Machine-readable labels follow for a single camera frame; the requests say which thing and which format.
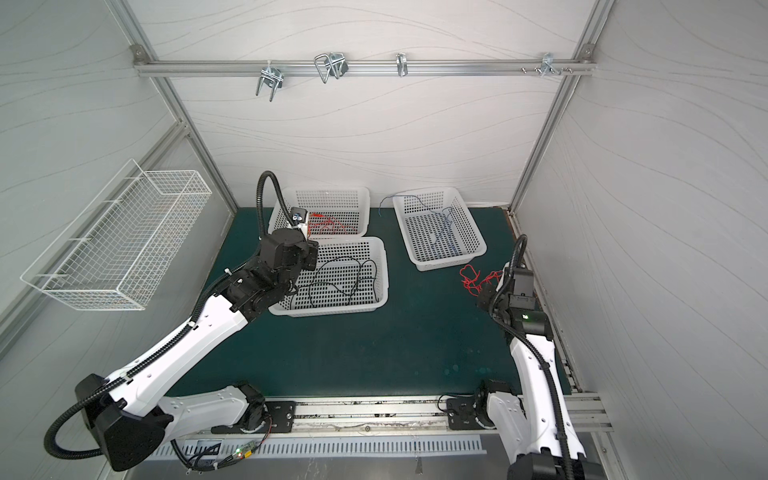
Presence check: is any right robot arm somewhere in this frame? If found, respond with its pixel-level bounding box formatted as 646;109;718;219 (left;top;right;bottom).
475;234;607;479

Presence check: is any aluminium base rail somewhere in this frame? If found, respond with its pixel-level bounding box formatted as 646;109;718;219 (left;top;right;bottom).
119;392;613;442

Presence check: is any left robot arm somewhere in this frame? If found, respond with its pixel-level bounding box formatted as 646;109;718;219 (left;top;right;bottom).
43;196;319;471

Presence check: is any metal u-bolt clamp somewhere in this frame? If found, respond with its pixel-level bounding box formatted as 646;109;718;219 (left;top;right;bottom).
313;52;349;84

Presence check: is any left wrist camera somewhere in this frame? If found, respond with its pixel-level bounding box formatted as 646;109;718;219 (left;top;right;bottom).
290;207;309;239

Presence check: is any metal hook clamp right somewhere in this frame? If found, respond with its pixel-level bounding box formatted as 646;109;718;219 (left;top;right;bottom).
520;53;573;77

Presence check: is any white wire wall basket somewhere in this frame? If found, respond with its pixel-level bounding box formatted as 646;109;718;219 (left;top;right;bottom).
20;159;212;311

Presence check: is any back right white basket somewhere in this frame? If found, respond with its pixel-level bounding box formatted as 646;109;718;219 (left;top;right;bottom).
390;187;487;272

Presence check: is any metal hook clamp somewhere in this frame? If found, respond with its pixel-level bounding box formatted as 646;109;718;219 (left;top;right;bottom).
255;65;284;102
520;53;573;77

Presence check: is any white slotted cable duct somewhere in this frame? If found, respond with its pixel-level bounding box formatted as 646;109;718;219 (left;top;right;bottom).
147;434;487;461

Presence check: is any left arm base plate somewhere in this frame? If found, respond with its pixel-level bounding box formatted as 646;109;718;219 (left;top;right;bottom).
211;401;297;434

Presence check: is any blue cable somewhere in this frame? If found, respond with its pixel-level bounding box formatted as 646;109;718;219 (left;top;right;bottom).
379;193;463;256

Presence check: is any front white perforated basket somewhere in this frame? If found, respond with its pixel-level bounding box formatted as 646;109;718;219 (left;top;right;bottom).
269;237;389;318

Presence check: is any small metal bracket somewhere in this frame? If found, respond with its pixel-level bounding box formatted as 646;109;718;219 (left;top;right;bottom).
395;53;408;78

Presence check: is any aluminium cross rail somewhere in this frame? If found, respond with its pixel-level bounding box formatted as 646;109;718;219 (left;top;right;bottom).
134;57;597;78

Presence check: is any back left white basket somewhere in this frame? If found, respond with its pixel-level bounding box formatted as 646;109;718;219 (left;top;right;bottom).
283;187;371;239

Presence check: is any metal hook clamp left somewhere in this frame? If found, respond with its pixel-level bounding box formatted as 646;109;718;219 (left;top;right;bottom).
255;65;284;102

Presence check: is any green table mat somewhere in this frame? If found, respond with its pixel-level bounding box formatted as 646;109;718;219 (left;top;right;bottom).
171;209;519;397

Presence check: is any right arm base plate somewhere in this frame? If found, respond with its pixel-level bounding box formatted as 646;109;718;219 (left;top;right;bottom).
444;397;495;431

